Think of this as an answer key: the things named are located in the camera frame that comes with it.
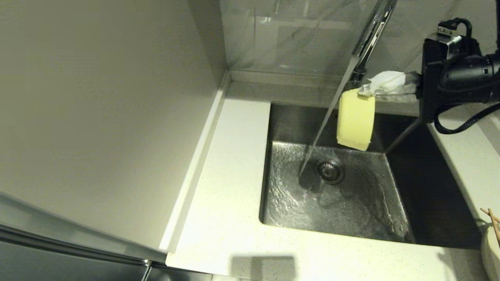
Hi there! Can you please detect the pale yellow bowl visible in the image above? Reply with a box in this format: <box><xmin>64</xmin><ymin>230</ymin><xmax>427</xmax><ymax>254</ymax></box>
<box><xmin>337</xmin><ymin>88</ymin><xmax>376</xmax><ymax>151</ymax></box>

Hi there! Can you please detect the round cream plate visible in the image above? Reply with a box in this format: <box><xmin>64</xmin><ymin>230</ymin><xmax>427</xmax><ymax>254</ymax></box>
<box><xmin>480</xmin><ymin>226</ymin><xmax>500</xmax><ymax>281</ymax></box>

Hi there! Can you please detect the stainless steel sink basin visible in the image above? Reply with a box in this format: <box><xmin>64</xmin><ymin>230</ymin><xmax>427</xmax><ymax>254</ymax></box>
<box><xmin>259</xmin><ymin>101</ymin><xmax>489</xmax><ymax>250</ymax></box>

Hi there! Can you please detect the tall chrome faucet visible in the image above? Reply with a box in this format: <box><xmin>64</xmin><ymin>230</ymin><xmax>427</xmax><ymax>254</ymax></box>
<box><xmin>348</xmin><ymin>0</ymin><xmax>398</xmax><ymax>89</ymax></box>

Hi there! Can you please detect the round metal drain strainer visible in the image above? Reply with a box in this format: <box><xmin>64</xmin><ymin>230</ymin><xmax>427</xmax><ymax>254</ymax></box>
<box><xmin>313</xmin><ymin>157</ymin><xmax>346</xmax><ymax>185</ymax></box>

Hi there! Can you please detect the tall pale cabinet side panel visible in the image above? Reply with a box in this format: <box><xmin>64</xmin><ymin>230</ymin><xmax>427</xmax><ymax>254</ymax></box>
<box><xmin>0</xmin><ymin>0</ymin><xmax>228</xmax><ymax>252</ymax></box>

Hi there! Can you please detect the metal cabinet trim strip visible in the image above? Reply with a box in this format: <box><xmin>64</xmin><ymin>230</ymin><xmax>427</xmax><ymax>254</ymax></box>
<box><xmin>0</xmin><ymin>221</ymin><xmax>151</xmax><ymax>267</ymax></box>

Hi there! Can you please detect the dark glossy cabinet door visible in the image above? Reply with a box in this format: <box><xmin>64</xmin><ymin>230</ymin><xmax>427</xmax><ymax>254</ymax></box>
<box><xmin>0</xmin><ymin>234</ymin><xmax>213</xmax><ymax>281</ymax></box>

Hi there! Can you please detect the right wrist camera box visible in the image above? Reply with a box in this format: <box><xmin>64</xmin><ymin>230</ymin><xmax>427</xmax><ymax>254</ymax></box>
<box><xmin>428</xmin><ymin>18</ymin><xmax>482</xmax><ymax>59</ymax></box>

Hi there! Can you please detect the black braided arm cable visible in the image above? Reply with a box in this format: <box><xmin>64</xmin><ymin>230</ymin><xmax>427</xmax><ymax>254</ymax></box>
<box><xmin>434</xmin><ymin>102</ymin><xmax>500</xmax><ymax>135</ymax></box>

